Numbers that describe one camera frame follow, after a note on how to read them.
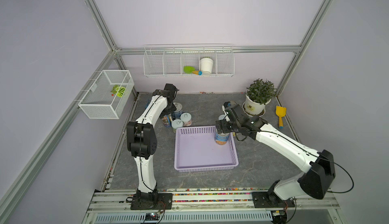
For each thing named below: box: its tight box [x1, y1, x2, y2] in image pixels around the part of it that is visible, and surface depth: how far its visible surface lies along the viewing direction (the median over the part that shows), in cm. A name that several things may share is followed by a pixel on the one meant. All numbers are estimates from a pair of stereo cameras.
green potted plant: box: [246, 78, 277, 105], surface depth 98 cm
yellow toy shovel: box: [275, 105, 287, 130], surface depth 110 cm
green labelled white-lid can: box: [171, 119, 184, 134], surface depth 98 cm
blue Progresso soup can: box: [214, 128, 231, 146], surface depth 89 cm
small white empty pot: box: [199, 57, 214, 75], surface depth 93 cm
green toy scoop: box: [183, 65, 203, 76], surface depth 101 cm
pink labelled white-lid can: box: [180, 112, 192, 127], surface depth 102 cm
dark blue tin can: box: [171, 102, 183, 121], surface depth 101 cm
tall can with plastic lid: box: [161, 114, 173, 128], surface depth 99 cm
